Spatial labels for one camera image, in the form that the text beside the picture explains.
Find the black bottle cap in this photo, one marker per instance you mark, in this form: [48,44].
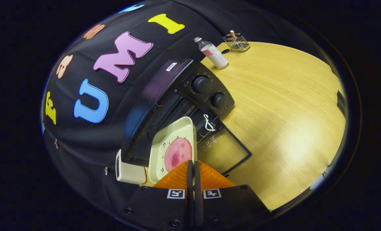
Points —
[225,51]

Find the cream rectangular food tray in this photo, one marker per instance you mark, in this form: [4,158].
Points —
[174,131]

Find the wooden stick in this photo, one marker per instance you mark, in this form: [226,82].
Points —
[233,33]

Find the black toaster oven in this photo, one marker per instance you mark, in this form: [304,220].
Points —
[184,77]

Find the pink ham slice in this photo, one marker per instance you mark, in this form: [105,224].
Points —
[177,154]

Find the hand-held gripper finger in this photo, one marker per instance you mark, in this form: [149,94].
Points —
[197,183]
[190,183]

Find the clear bottle pink label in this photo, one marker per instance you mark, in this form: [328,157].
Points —
[214,54]

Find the white bread toaster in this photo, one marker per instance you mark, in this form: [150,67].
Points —
[131,173]

